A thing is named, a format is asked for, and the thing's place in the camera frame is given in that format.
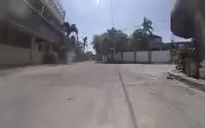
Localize row of trees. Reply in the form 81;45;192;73
92;16;173;54

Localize palm trees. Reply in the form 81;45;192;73
61;21;90;63

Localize grey concrete road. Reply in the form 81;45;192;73
0;60;205;128

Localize grey multi-storey building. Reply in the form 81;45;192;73
0;0;67;68

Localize concrete kerb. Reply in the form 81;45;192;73
166;69;205;90

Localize overhead wires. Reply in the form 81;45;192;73
109;0;116;29

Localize reddish building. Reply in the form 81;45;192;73
170;0;205;81

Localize white boundary wall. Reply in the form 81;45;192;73
102;49;174;64

